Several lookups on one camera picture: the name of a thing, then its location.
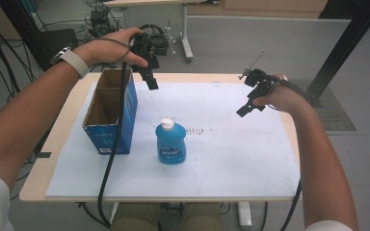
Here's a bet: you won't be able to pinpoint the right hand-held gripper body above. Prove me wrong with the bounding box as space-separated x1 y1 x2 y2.
244 67 276 101

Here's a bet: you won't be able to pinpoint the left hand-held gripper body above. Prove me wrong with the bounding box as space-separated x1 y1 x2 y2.
129 23 170 73

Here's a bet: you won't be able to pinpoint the blue cardboard box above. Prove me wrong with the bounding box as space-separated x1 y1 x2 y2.
82 67 139 156

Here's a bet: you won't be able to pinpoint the blue bottle with white cap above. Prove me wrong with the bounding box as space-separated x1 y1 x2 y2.
154 117 188 166

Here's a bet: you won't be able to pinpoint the person's right hand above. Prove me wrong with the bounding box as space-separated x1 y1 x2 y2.
251 74 306 115

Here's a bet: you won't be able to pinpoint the person's left hand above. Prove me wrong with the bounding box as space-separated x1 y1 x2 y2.
72 27 149 68

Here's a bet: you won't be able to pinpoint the thin grey antenna rod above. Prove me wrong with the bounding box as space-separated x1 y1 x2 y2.
237 48 267 81

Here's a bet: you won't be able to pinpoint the white-legged background table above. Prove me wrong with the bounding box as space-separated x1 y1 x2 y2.
103 0 222 63

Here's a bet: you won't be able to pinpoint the dark electronic device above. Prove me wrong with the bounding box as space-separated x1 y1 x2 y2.
89 8 111 37

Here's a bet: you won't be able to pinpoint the white table mat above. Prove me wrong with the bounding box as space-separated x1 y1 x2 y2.
44 81 302 198

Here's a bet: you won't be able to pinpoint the wristwatch with beige band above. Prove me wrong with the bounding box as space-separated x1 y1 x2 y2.
50 46 92 80

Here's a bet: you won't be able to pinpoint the grey floor mat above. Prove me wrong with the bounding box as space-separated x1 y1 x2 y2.
288 78 357 132

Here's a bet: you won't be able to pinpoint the black box on floor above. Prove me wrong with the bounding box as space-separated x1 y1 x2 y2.
40 28 80 72

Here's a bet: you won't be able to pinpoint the light wooden table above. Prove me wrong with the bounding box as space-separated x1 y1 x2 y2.
18 71 303 229

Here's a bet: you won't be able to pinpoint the person's legs in khaki trousers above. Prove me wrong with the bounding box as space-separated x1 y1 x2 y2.
110 201 224 231

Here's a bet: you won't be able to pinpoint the white right sleeve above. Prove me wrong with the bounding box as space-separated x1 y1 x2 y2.
304 219 355 231

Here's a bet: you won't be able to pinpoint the thin grey cord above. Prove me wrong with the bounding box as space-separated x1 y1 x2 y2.
97 37 133 64

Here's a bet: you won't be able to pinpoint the thick black gripper cable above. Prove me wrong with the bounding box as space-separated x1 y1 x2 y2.
268 76 322 231
96 62 129 229

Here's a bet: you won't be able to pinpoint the black metal post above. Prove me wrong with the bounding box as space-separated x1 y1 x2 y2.
304 0 370 109

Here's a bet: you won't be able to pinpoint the dark slanted stand post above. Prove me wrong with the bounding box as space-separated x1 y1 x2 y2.
0 0 54 72

